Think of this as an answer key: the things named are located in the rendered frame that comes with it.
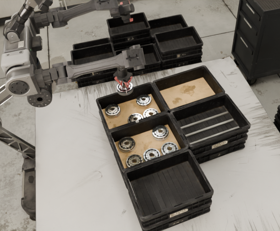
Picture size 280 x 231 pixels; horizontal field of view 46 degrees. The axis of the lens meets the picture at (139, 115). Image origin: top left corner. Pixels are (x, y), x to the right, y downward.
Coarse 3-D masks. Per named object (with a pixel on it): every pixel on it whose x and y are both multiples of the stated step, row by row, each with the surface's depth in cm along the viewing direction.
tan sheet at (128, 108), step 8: (152, 96) 230; (120, 104) 227; (128, 104) 226; (136, 104) 226; (152, 104) 225; (104, 112) 224; (128, 112) 222; (136, 112) 221; (112, 120) 218; (120, 120) 218
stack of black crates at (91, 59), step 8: (88, 48) 311; (96, 48) 313; (104, 48) 315; (112, 48) 309; (72, 56) 305; (80, 56) 316; (88, 56) 318; (96, 56) 318; (104, 56) 317; (112, 56) 316; (72, 64) 297; (80, 64) 312; (96, 72) 299; (104, 72) 301; (112, 72) 302; (80, 80) 300; (88, 80) 304; (96, 80) 305; (104, 80) 307; (112, 80) 310
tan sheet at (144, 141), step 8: (168, 128) 210; (136, 136) 208; (144, 136) 208; (152, 136) 207; (136, 144) 204; (144, 144) 203; (152, 144) 203; (160, 144) 202; (176, 144) 201; (120, 152) 201; (136, 152) 200; (160, 152) 199
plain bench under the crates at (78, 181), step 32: (192, 64) 267; (224, 64) 264; (64, 96) 256; (96, 96) 253; (256, 96) 239; (64, 128) 234; (96, 128) 232; (256, 128) 220; (64, 160) 216; (96, 160) 214; (224, 160) 206; (256, 160) 204; (64, 192) 201; (96, 192) 199; (224, 192) 192; (256, 192) 191; (64, 224) 188; (96, 224) 186; (128, 224) 185; (192, 224) 182; (224, 224) 180; (256, 224) 179
